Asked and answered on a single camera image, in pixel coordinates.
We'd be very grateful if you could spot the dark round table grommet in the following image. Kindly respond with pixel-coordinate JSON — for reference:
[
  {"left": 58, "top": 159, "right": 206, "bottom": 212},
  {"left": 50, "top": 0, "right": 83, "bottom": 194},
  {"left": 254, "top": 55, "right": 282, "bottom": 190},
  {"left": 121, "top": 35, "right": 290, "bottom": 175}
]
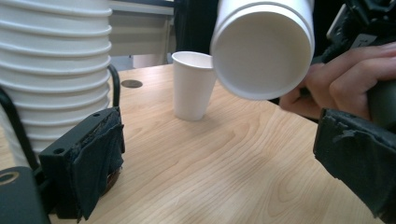
[{"left": 120, "top": 79, "right": 144, "bottom": 89}]

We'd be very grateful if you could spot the black wire cup holder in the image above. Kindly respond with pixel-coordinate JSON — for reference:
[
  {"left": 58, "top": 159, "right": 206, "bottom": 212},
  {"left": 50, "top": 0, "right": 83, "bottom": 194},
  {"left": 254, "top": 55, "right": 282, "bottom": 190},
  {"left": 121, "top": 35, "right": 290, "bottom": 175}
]
[{"left": 0, "top": 63, "right": 126, "bottom": 194}]

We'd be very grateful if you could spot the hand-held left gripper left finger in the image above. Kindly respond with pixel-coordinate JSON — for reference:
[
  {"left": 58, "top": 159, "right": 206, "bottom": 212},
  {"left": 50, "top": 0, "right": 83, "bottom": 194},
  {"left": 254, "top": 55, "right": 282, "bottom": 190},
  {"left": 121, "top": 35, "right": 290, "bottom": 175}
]
[{"left": 38, "top": 106, "right": 126, "bottom": 222}]

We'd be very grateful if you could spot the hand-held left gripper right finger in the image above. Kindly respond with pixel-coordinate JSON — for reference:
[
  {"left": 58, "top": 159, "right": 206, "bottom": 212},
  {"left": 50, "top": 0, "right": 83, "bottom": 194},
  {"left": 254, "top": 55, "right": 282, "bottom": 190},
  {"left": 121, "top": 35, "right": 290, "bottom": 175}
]
[{"left": 312, "top": 107, "right": 396, "bottom": 224}]

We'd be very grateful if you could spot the tall stack of white cups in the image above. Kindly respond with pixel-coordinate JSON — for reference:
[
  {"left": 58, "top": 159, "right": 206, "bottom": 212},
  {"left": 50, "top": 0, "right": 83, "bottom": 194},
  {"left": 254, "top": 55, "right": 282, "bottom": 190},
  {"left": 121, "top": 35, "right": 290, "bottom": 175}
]
[{"left": 0, "top": 0, "right": 113, "bottom": 157}]

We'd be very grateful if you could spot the light wooden cabinet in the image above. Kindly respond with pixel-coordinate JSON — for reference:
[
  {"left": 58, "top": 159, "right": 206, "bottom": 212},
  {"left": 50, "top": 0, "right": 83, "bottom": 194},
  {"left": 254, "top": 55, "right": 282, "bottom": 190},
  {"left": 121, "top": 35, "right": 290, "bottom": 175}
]
[{"left": 106, "top": 0, "right": 176, "bottom": 70}]

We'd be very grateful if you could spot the white paper cup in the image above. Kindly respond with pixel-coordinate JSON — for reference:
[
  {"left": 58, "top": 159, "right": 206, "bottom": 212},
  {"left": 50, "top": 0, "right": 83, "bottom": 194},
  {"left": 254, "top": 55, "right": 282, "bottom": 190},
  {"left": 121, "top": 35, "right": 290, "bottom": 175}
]
[
  {"left": 171, "top": 50, "right": 218, "bottom": 122},
  {"left": 209, "top": 0, "right": 316, "bottom": 101}
]

